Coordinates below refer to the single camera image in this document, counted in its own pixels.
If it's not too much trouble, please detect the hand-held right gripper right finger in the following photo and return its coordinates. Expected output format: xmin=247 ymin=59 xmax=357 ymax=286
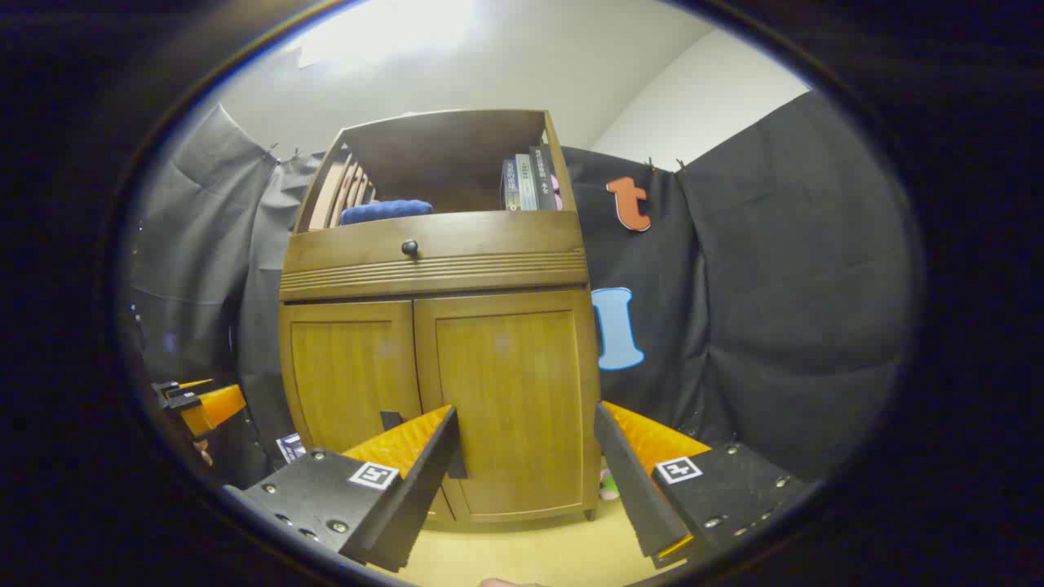
xmin=593 ymin=401 xmax=821 ymax=569

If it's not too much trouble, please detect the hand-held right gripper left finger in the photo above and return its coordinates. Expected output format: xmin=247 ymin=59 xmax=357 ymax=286
xmin=222 ymin=405 xmax=460 ymax=573

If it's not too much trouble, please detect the wooden shoe cabinet door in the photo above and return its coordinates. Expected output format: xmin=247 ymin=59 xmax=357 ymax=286
xmin=280 ymin=300 xmax=458 ymax=523
xmin=414 ymin=289 xmax=603 ymax=523

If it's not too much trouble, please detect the wooden double-door shoe cabinet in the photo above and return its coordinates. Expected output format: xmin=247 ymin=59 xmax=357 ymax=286
xmin=277 ymin=108 xmax=604 ymax=524

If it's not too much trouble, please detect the wooden cabinet drawer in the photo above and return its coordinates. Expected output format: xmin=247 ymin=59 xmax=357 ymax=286
xmin=281 ymin=210 xmax=590 ymax=301

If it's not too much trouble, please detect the stack of pale boards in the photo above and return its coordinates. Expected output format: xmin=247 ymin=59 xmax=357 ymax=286
xmin=308 ymin=155 xmax=378 ymax=231

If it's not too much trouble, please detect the black backdrop cloth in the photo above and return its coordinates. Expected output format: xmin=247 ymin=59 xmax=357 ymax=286
xmin=122 ymin=90 xmax=918 ymax=490

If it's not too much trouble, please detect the blue folded towel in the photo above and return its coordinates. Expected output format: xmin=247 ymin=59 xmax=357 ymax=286
xmin=340 ymin=200 xmax=435 ymax=226

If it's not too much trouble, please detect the grey book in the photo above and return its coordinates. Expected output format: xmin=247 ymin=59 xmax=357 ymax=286
xmin=515 ymin=154 xmax=539 ymax=211

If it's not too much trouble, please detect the black book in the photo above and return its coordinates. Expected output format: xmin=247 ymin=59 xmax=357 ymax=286
xmin=529 ymin=145 xmax=560 ymax=211

